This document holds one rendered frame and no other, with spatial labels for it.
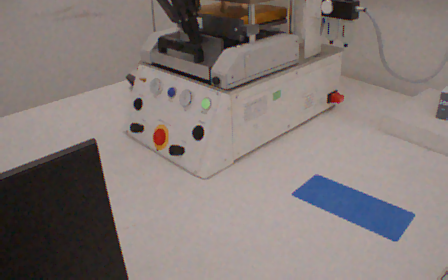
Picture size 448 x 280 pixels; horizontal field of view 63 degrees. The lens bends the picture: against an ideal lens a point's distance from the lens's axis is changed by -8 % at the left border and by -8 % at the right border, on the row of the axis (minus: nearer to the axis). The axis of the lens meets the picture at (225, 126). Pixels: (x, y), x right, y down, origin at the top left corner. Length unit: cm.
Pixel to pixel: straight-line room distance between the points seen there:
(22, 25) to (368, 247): 194
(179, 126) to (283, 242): 37
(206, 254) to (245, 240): 7
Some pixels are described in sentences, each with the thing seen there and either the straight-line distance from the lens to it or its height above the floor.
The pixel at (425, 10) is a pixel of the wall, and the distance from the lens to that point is 132.
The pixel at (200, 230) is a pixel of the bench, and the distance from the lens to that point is 73.
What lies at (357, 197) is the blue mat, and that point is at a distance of 82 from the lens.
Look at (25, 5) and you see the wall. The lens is 221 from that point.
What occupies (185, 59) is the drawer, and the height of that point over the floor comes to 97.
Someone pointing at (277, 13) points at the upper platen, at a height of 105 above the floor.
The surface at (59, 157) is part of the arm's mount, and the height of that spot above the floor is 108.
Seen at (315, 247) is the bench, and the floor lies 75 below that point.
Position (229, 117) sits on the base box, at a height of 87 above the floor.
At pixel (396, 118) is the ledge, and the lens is 107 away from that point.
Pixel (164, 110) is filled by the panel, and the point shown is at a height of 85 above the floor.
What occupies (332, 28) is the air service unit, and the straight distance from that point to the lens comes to 100.
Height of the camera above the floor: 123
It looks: 26 degrees down
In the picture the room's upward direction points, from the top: 2 degrees counter-clockwise
